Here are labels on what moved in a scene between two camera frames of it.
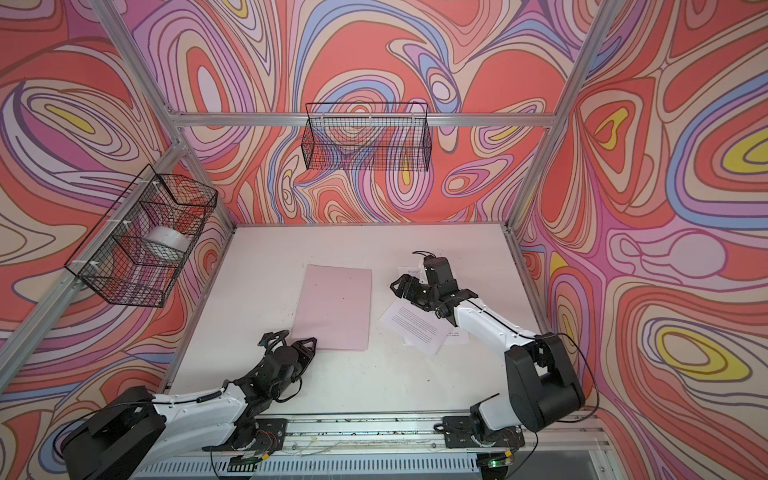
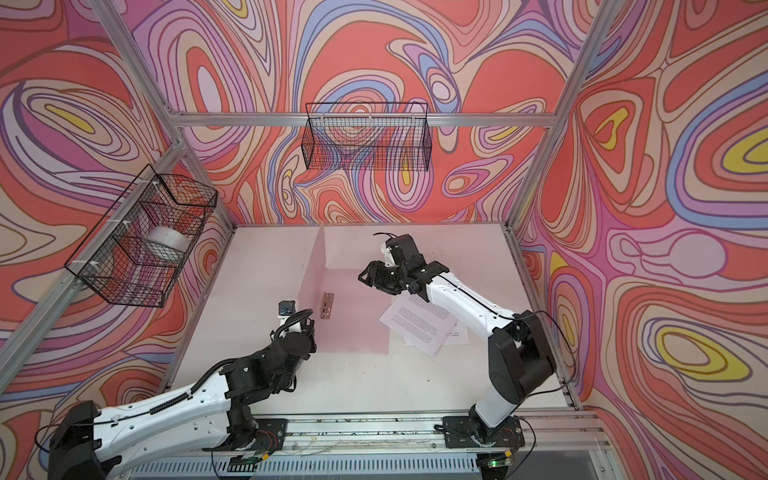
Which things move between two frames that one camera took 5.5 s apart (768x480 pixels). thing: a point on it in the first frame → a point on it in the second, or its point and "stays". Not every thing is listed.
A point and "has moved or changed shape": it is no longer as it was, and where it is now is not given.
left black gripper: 305,355 stays
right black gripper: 410,293 → 375,271
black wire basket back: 367,136 stays
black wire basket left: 140,246 stays
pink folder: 334,307 has moved or changed shape
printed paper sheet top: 417,327 stays
